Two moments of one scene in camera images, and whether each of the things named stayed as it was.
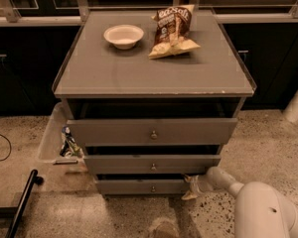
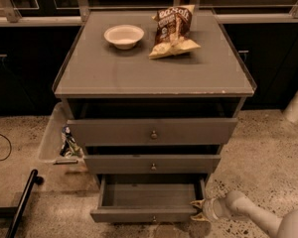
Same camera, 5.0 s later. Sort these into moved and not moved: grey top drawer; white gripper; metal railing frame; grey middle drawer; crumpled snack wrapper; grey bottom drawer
Moved: white gripper; grey bottom drawer
Not moved: grey middle drawer; crumpled snack wrapper; grey top drawer; metal railing frame
